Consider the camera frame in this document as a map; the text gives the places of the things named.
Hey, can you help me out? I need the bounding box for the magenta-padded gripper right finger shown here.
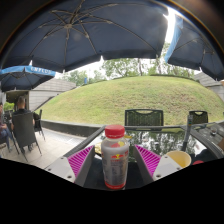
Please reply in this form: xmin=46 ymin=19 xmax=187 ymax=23
xmin=132 ymin=144 xmax=183 ymax=186

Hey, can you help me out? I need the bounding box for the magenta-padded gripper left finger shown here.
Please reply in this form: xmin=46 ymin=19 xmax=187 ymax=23
xmin=44 ymin=144 xmax=96 ymax=188

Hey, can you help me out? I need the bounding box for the red-capped drink bottle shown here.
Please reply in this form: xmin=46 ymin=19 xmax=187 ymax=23
xmin=100 ymin=124 xmax=130 ymax=191

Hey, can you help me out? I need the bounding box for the dark wicker chair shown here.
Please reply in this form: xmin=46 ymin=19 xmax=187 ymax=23
xmin=11 ymin=111 xmax=43 ymax=163
xmin=188 ymin=110 xmax=209 ymax=125
xmin=124 ymin=108 xmax=165 ymax=127

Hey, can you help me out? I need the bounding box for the person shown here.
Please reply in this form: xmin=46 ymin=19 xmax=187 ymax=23
xmin=0 ymin=103 xmax=13 ymax=151
xmin=12 ymin=95 xmax=40 ymax=128

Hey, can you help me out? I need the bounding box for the navy umbrella with lettered band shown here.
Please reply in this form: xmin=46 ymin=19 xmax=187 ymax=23
xmin=0 ymin=65 xmax=57 ymax=93

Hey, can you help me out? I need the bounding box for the navy umbrella with blue edge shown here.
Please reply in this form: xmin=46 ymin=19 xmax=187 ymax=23
xmin=163 ymin=13 xmax=224 ymax=81

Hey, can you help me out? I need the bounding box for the large navy patio umbrella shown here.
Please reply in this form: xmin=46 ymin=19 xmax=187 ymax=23
xmin=0 ymin=0 xmax=169 ymax=74

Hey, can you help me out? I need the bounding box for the cream mug with yellow handle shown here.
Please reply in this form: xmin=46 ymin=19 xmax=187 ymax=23
xmin=165 ymin=150 xmax=193 ymax=169

